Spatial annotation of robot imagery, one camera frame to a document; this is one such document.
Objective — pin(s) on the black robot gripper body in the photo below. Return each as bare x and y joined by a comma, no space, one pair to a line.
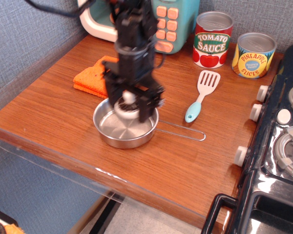
134,71

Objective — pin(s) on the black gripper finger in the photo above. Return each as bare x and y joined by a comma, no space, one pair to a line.
114,91
147,107

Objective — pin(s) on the white toy mushroom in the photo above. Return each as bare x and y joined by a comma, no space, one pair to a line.
127,106

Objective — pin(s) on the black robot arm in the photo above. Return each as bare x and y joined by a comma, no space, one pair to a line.
135,23

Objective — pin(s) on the folded orange cloth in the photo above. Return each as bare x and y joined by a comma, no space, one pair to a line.
91,80

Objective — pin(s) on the small steel frying pan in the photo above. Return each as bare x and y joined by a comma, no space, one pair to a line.
127,134

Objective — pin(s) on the teal toy microwave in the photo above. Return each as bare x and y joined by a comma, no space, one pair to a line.
176,21

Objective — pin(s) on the tomato sauce can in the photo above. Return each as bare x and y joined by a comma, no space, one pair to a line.
212,38

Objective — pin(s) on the white stove knob lower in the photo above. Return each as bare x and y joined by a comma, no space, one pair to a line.
240,155

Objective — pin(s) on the white stove knob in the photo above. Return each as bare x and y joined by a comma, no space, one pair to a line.
262,92
240,155
255,112

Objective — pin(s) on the white stove knob middle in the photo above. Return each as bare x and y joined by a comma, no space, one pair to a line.
255,112

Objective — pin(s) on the pineapple slices can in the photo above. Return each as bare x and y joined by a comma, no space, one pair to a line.
253,55

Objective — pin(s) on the white stove knob upper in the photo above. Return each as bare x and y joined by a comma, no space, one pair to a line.
262,92

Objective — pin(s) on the black toy stove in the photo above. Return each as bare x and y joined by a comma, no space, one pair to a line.
264,204

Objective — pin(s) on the white spatula teal handle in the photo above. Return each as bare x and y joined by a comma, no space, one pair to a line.
207,83

